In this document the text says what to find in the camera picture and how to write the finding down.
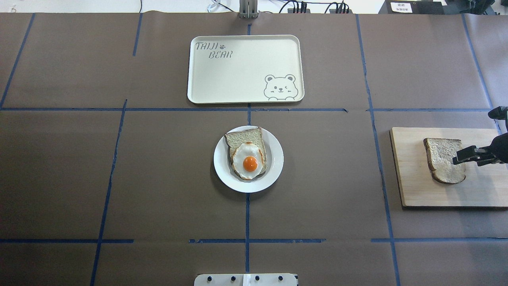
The black box with label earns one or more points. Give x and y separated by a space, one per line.
411 7

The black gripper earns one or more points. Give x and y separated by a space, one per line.
501 146

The wooden cutting board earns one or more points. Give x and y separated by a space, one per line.
484 186

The cream bear tray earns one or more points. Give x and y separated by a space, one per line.
245 69

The fried egg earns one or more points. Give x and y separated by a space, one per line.
248 161

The bread slice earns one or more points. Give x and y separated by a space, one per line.
440 152
236 138

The aluminium frame post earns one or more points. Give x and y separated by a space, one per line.
248 9

